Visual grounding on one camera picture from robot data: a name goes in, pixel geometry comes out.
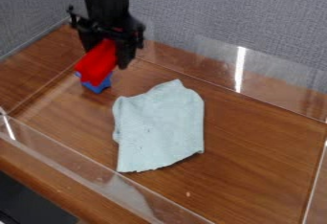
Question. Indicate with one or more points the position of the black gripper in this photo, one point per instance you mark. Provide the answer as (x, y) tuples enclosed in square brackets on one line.
[(127, 31)]

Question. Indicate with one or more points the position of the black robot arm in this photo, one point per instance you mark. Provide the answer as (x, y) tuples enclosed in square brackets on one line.
[(109, 21)]

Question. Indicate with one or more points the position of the clear acrylic enclosure wall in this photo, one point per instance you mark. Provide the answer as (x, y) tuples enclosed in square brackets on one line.
[(260, 173)]

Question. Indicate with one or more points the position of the blue star-shaped block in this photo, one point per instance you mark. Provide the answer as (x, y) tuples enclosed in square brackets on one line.
[(96, 83)]

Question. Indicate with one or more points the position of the light blue cloth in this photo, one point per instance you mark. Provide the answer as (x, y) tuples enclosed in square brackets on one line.
[(159, 127)]

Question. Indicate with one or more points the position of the red star-profile block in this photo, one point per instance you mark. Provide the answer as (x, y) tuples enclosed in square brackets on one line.
[(99, 61)]

